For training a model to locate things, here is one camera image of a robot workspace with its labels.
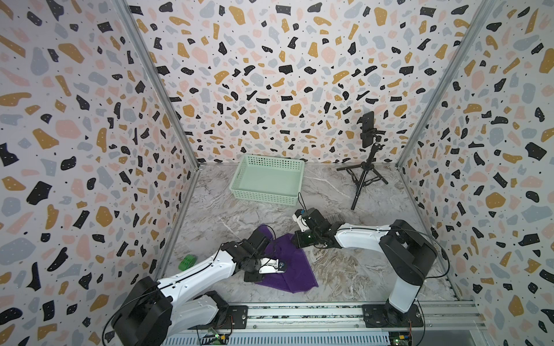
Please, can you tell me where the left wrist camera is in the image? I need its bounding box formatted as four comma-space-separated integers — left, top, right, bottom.
258, 258, 287, 275

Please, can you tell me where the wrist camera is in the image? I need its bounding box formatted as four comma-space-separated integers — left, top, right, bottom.
258, 258, 287, 275
292, 209, 310, 232

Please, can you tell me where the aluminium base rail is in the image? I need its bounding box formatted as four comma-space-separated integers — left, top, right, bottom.
165, 301, 494, 345

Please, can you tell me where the purple cloth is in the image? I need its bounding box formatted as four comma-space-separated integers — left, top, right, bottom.
258, 225, 319, 294

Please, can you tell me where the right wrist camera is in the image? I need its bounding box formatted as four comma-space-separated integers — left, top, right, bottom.
292, 209, 310, 232

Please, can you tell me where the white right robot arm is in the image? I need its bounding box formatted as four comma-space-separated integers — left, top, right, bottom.
292, 209, 438, 321

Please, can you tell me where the left circuit board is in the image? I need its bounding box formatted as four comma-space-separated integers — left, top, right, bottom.
199, 330, 231, 345

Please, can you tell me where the right circuit board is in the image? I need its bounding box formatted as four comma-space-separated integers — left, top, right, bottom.
389, 332, 413, 346

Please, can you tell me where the green toy block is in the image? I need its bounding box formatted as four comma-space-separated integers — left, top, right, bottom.
178, 255, 197, 272

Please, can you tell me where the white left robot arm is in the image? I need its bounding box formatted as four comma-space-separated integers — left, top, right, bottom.
107, 229, 287, 345

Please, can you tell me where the circuit board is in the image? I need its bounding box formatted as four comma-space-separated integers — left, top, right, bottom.
389, 332, 413, 346
199, 330, 231, 345

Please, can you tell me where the black smartphone on tripod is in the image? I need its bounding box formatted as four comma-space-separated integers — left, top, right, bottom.
360, 111, 376, 148

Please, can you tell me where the black tripod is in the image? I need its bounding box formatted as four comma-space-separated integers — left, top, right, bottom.
337, 142, 389, 210

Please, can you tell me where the mint green plastic basket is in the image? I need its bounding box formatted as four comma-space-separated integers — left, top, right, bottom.
229, 155, 305, 206

